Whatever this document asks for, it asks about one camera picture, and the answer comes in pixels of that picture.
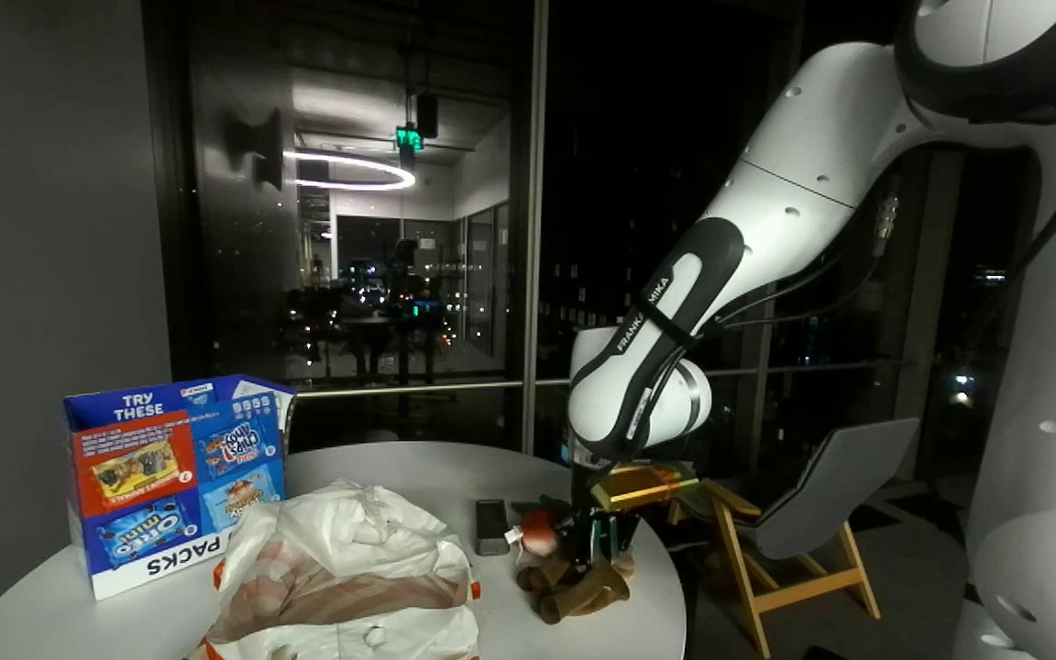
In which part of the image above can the wooden chair grey seat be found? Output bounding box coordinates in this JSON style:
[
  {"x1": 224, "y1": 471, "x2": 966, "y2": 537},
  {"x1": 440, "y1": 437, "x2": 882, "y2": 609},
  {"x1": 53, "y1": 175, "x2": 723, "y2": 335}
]
[{"x1": 670, "y1": 416, "x2": 924, "y2": 632}]

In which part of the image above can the white plastic bag orange print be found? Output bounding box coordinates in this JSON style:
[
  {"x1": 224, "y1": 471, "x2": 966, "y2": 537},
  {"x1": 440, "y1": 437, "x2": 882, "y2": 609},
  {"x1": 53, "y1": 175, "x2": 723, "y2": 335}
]
[{"x1": 187, "y1": 478, "x2": 487, "y2": 660}]

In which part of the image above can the blue snack pack box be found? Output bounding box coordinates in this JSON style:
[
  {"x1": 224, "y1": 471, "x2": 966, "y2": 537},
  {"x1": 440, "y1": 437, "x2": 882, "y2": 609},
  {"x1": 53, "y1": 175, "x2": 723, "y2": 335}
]
[{"x1": 58, "y1": 372, "x2": 301, "y2": 607}]

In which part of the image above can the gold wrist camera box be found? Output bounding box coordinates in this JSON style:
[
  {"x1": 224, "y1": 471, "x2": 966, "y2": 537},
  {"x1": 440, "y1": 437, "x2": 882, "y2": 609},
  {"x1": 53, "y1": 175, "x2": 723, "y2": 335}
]
[{"x1": 587, "y1": 458, "x2": 704, "y2": 517}]

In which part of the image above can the ring ceiling light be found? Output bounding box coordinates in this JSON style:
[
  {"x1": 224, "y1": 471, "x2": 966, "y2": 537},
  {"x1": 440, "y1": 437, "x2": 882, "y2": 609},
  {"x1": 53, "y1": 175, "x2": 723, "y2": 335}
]
[{"x1": 279, "y1": 143, "x2": 422, "y2": 200}]

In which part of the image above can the white window mullion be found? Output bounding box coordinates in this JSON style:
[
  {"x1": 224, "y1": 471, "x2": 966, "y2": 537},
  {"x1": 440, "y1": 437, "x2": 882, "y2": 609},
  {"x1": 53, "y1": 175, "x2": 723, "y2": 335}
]
[{"x1": 516, "y1": 0, "x2": 554, "y2": 458}]

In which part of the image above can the black wall speaker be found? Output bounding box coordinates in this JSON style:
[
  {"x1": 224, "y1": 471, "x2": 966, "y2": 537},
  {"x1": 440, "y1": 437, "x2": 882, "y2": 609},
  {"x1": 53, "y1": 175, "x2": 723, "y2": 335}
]
[{"x1": 224, "y1": 103, "x2": 290, "y2": 195}]

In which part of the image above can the black ceiling box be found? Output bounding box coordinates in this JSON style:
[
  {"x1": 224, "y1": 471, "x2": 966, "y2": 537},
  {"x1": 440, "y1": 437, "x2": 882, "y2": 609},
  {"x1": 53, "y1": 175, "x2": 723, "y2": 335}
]
[{"x1": 406, "y1": 88, "x2": 445, "y2": 143}]

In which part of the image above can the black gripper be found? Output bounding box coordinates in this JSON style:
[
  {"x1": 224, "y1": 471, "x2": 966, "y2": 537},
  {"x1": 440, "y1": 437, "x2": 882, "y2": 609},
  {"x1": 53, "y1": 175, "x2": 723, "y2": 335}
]
[{"x1": 560, "y1": 455, "x2": 642, "y2": 579}]

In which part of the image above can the red orange ball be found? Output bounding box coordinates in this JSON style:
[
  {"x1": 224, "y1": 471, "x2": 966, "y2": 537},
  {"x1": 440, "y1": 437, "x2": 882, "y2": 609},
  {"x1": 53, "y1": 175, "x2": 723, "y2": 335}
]
[{"x1": 516, "y1": 508, "x2": 565, "y2": 561}]

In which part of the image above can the white window rail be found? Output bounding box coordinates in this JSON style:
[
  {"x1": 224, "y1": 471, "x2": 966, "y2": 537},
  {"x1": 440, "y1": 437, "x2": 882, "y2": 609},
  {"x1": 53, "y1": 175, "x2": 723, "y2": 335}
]
[{"x1": 290, "y1": 374, "x2": 527, "y2": 404}]

